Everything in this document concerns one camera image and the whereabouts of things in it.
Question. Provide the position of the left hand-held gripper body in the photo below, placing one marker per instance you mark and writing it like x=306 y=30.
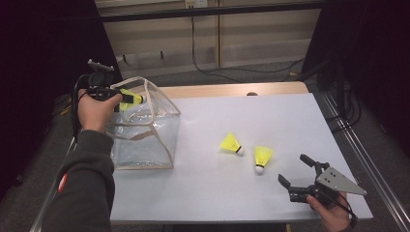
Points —
x=101 y=85

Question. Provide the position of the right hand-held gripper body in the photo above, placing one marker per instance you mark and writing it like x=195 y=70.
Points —
x=335 y=182

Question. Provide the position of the yellow shuttlecock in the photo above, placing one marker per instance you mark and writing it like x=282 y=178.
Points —
x=133 y=99
x=262 y=154
x=229 y=143

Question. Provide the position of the clear plastic bag beige trim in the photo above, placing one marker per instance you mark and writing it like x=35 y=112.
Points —
x=148 y=141

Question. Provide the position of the person's left hand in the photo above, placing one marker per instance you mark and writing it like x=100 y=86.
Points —
x=95 y=112

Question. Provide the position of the person's right hand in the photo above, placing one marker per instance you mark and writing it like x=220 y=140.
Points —
x=333 y=219

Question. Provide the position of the dark curtain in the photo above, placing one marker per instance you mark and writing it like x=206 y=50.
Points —
x=38 y=64
x=380 y=64

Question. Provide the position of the white table mat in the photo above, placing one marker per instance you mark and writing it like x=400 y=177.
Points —
x=241 y=116

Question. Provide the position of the wooden table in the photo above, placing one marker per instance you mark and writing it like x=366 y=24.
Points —
x=225 y=89

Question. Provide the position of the black horizontal bar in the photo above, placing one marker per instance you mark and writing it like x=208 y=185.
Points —
x=209 y=11

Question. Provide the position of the beige wooden cabinet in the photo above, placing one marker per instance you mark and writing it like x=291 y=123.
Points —
x=257 y=38

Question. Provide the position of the metal floor rail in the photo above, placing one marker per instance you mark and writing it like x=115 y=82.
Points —
x=45 y=206
x=370 y=167

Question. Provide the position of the white wall socket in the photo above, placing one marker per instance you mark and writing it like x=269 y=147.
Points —
x=196 y=3

